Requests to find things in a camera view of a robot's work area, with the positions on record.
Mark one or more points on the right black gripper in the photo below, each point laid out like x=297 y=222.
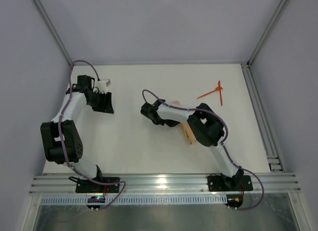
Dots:
x=151 y=114

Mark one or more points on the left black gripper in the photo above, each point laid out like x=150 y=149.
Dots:
x=102 y=102

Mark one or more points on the peach cloth napkin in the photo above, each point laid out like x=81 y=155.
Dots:
x=188 y=133

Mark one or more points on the orange plastic fork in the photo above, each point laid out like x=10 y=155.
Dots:
x=215 y=90

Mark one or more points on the orange plastic knife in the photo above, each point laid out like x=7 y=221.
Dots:
x=220 y=92

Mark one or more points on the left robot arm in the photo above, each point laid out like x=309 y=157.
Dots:
x=60 y=137

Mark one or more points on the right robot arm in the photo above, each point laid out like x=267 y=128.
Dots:
x=208 y=129

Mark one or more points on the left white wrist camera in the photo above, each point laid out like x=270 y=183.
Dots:
x=103 y=85

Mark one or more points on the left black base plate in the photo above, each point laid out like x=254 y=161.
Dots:
x=86 y=186

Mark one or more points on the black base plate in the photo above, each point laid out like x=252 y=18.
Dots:
x=86 y=186
x=220 y=183

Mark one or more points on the perforated cable tray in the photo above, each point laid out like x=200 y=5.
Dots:
x=133 y=200

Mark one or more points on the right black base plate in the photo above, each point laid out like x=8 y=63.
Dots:
x=220 y=183

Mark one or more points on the aluminium front rail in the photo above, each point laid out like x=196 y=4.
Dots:
x=59 y=184

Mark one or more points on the aluminium rail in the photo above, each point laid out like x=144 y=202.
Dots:
x=271 y=149
x=59 y=184

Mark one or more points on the left frame post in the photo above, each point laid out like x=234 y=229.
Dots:
x=51 y=29

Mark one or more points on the frame post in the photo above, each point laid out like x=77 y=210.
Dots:
x=51 y=29
x=274 y=19

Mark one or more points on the right side aluminium rail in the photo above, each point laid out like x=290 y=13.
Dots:
x=271 y=149

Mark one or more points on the right frame post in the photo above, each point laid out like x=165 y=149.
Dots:
x=274 y=19

